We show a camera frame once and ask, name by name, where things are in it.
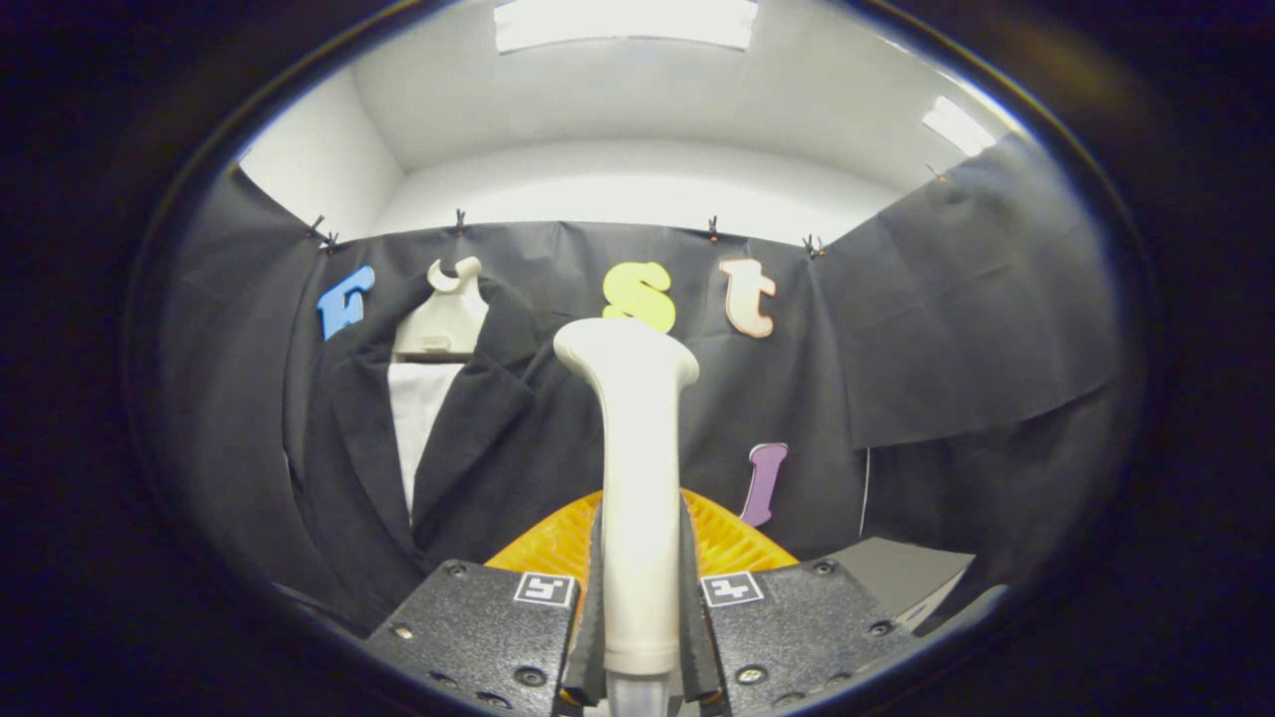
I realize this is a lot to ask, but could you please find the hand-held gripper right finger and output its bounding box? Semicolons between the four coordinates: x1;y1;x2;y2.
679;488;922;717

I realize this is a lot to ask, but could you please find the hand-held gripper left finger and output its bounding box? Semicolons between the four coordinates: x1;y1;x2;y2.
364;490;607;717

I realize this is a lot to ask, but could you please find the black suit jacket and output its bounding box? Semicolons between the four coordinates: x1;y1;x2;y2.
284;271;638;633

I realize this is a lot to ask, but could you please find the white garment steamer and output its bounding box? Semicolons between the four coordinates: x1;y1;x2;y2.
553;317;700;717

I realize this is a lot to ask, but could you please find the white shirt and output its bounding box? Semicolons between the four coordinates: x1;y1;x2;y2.
386;361;467;521

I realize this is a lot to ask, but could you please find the beige cabinet with grey top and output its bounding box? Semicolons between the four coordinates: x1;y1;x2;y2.
827;538;977;634

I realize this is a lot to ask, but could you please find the white plastic hanger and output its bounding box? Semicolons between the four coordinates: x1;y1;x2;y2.
391;257;491;364

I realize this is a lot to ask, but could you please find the black backdrop cloth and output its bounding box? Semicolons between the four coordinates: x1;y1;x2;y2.
149;134;1127;638

